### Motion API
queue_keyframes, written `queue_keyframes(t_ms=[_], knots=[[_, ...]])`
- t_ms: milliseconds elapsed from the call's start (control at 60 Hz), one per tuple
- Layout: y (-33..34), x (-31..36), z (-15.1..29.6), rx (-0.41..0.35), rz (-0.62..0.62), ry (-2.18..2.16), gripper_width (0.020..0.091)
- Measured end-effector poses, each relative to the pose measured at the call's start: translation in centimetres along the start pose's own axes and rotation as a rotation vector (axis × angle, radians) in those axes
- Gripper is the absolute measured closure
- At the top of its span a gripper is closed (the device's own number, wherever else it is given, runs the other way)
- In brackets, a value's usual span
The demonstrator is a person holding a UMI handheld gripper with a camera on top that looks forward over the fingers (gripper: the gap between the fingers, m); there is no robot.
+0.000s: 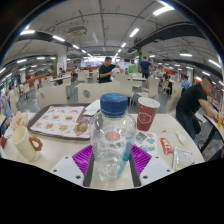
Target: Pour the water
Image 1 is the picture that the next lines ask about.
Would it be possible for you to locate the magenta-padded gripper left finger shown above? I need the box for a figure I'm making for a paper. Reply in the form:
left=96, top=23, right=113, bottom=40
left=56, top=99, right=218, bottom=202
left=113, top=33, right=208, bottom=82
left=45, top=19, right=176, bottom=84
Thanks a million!
left=49, top=143, right=96, bottom=188

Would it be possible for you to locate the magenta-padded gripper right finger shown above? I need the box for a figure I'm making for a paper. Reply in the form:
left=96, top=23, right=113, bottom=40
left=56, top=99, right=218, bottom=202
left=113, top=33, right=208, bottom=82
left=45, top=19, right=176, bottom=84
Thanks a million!
left=128, top=143, right=174, bottom=188

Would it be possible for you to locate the clear plastic bottle blue cap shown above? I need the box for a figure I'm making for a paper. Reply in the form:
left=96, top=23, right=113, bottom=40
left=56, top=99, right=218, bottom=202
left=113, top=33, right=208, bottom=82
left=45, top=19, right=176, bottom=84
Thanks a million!
left=89, top=93, right=138, bottom=183

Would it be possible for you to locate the red sauce packet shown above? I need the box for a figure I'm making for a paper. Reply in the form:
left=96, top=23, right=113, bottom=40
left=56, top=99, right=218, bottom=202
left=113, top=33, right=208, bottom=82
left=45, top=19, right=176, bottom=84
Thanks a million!
left=159, top=137, right=174, bottom=155

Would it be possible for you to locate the colourful printed paper flyer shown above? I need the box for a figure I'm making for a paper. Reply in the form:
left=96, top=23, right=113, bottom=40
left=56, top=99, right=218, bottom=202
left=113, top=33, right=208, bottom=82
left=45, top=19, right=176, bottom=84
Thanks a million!
left=134, top=130, right=158, bottom=157

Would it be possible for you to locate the clear plastic packet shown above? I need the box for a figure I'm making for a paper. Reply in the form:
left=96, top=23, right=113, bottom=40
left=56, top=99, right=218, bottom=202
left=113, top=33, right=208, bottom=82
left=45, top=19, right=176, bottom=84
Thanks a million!
left=172, top=147, right=195, bottom=172

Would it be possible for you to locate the small white packet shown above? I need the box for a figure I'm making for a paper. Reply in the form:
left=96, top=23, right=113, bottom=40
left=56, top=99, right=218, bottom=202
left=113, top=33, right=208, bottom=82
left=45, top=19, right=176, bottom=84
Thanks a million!
left=174, top=130, right=188, bottom=145

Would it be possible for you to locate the fried food piece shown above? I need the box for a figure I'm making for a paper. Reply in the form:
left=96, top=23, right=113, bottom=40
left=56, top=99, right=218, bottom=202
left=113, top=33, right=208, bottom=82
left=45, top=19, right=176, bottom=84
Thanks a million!
left=73, top=122, right=90, bottom=137

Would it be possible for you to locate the red paper cup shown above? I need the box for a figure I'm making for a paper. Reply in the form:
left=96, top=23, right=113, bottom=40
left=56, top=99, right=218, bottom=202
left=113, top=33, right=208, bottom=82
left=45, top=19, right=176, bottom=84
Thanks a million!
left=136, top=96, right=161, bottom=132

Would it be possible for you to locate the dark brown food tray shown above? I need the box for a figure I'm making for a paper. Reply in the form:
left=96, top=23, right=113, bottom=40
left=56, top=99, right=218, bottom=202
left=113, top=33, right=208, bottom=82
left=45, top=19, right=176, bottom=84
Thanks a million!
left=27, top=103, right=101, bottom=141

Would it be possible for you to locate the crumpled white napkin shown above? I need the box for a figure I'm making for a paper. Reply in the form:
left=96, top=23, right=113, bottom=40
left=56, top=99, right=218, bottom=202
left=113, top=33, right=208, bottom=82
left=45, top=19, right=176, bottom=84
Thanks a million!
left=83, top=99, right=101, bottom=117

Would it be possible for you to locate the crumpled food wrapper paper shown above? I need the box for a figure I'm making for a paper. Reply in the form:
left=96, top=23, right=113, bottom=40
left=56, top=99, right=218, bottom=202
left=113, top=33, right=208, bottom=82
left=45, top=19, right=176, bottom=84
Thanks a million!
left=9, top=110, right=29, bottom=131

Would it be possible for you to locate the red paper packet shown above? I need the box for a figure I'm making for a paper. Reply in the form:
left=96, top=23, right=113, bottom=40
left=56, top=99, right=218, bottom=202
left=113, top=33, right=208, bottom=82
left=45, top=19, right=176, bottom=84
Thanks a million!
left=0, top=134, right=8, bottom=149

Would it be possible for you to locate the black-framed side table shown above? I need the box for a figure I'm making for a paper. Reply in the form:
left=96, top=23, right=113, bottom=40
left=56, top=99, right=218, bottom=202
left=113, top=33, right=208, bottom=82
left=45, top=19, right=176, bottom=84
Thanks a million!
left=199, top=111, right=224, bottom=154

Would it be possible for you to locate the group of beige chairs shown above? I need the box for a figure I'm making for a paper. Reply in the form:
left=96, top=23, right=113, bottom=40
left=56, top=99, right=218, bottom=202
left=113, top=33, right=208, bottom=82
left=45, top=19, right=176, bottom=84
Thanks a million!
left=19, top=69, right=184, bottom=114

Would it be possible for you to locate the person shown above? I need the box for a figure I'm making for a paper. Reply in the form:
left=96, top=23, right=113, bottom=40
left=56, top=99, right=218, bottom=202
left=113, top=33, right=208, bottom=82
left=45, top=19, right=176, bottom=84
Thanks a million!
left=181, top=75, right=192, bottom=90
left=138, top=55, right=154, bottom=82
left=0, top=89, right=14, bottom=134
left=98, top=56, right=125, bottom=84
left=175, top=75, right=223, bottom=141

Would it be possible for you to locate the group of ceiling lights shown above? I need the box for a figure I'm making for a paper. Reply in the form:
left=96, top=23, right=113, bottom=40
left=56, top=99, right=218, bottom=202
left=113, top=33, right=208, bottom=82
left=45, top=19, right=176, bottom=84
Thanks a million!
left=0, top=4, right=224, bottom=88

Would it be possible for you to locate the ceiling air conditioner unit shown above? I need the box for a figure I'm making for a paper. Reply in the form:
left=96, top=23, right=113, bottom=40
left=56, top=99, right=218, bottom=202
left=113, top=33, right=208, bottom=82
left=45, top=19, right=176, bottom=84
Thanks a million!
left=67, top=25, right=89, bottom=38

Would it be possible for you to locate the cream mug with brown handle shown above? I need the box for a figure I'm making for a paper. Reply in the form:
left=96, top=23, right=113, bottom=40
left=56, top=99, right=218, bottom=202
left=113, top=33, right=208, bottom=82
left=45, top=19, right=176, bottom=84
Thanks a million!
left=11, top=125, right=44, bottom=163

